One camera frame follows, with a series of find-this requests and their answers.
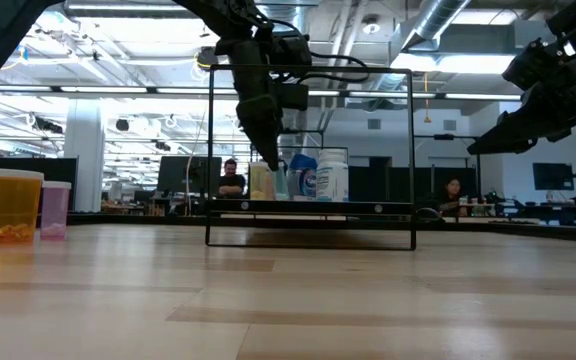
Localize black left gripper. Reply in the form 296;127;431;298
217;37;284;171

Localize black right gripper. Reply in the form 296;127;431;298
466;57;576;155

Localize yellow small pill vial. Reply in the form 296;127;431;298
248;162;270;201

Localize teal small pill vial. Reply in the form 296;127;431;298
271;167;290;201

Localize blue-lidded Tums jar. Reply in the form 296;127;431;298
286;153;319;201

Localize white medicine bottle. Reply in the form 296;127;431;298
315;148;350;203

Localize pink small pill vial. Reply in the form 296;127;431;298
41;180;73;241

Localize person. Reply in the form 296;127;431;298
217;158;248;200
435;177;469;217

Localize black ceiling-hung device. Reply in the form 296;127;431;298
195;45;223;70

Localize black computer monitor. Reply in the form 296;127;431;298
156;155;223;196

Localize white building pillar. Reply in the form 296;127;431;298
63;97;105;214

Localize black office partition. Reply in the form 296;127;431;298
0;157;78;215

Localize large orange pill bottle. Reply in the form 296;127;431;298
0;168;45;246

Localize black background rig frame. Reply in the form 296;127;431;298
414;132;482;204
249;128;350;169

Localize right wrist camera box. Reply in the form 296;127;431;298
501;38;570;93

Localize black left camera cable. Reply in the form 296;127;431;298
300;51;370;85

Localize wooden shelf with black frame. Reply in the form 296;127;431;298
204;63;418;251

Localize black aluminium rig frame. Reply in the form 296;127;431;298
0;212;576;245

